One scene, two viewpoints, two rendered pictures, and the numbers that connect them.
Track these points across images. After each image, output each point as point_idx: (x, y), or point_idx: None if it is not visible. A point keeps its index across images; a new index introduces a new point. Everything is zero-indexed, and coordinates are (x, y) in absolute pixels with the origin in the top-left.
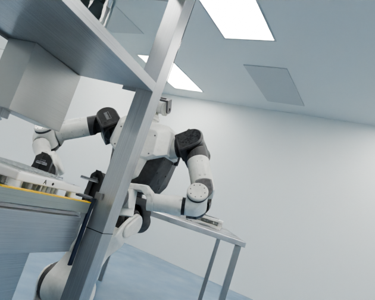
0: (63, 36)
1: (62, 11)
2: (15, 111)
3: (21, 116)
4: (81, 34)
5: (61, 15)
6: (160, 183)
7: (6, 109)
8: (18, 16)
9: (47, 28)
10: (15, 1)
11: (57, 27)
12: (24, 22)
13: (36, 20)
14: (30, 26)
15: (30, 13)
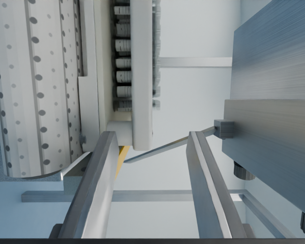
0: (302, 29)
1: (268, 12)
2: (231, 99)
3: (246, 120)
4: (296, 1)
5: (273, 16)
6: None
7: (227, 113)
8: (277, 73)
9: (291, 45)
10: (262, 57)
11: (288, 30)
12: (284, 74)
13: (281, 52)
14: (290, 72)
15: (272, 52)
